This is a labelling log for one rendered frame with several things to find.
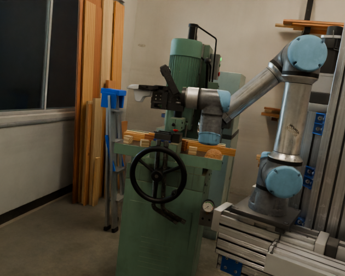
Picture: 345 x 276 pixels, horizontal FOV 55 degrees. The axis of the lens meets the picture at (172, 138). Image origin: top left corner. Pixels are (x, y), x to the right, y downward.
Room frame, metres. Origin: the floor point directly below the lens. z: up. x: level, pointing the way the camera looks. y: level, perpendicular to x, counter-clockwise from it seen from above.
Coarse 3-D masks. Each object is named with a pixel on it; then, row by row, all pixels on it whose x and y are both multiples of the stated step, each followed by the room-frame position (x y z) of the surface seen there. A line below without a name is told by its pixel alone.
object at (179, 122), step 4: (172, 120) 1.87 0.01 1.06; (176, 120) 1.87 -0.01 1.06; (180, 120) 1.86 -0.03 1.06; (184, 120) 1.95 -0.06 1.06; (176, 124) 1.87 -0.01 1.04; (180, 124) 1.86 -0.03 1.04; (172, 128) 1.87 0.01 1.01; (176, 128) 1.87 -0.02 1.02; (180, 128) 1.86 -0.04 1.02; (184, 128) 1.99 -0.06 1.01
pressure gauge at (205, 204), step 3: (204, 201) 1.66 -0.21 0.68; (207, 201) 1.64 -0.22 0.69; (210, 201) 1.65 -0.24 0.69; (204, 204) 1.65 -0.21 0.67; (207, 204) 1.65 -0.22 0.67; (210, 204) 1.64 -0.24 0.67; (213, 204) 1.64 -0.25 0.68; (204, 207) 1.65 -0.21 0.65; (210, 207) 1.64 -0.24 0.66; (213, 207) 1.64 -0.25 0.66; (204, 210) 1.65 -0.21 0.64; (207, 210) 1.65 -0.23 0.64; (210, 210) 1.64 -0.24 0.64; (207, 213) 1.66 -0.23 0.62
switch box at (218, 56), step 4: (212, 56) 2.16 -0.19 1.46; (216, 56) 2.15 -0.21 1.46; (220, 56) 2.17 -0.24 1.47; (212, 60) 2.16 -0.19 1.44; (216, 60) 2.15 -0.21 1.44; (212, 64) 2.16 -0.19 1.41; (216, 64) 2.15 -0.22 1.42; (216, 68) 2.15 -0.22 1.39; (208, 72) 2.16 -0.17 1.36; (216, 72) 2.15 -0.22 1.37; (208, 76) 2.16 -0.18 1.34; (216, 76) 2.15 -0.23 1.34
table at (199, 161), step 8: (120, 144) 1.80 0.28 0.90; (128, 144) 1.81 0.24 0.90; (136, 144) 1.84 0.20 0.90; (120, 152) 1.80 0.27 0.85; (128, 152) 1.79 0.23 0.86; (136, 152) 1.79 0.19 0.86; (184, 152) 1.78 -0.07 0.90; (200, 152) 1.84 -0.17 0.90; (152, 160) 1.67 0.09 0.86; (160, 160) 1.66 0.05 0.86; (184, 160) 1.74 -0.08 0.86; (192, 160) 1.73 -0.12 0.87; (200, 160) 1.72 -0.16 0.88; (208, 160) 1.71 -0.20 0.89; (216, 160) 1.71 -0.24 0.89; (208, 168) 1.71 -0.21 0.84; (216, 168) 1.70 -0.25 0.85
